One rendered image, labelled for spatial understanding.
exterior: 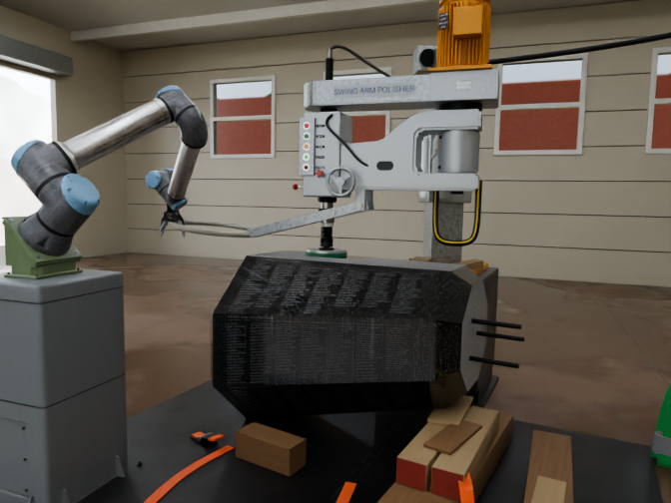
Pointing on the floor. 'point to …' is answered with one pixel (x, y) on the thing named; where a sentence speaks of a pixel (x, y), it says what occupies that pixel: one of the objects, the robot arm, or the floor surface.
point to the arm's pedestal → (61, 386)
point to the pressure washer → (663, 433)
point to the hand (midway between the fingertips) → (173, 236)
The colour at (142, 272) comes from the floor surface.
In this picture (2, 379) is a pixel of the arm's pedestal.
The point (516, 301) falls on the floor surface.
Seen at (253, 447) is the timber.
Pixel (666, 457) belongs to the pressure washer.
